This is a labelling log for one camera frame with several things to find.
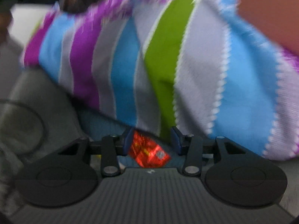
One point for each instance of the striped floral bedsheet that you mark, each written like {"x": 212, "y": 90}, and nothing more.
{"x": 198, "y": 63}

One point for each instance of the pink cardboard box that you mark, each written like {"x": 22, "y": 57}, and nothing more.
{"x": 268, "y": 9}

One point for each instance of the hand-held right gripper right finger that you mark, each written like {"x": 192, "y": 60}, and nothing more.
{"x": 175, "y": 140}

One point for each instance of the shiny bright red snack packet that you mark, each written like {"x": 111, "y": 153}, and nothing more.
{"x": 144, "y": 151}

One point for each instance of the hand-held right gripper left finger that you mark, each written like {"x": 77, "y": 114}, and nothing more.
{"x": 128, "y": 140}

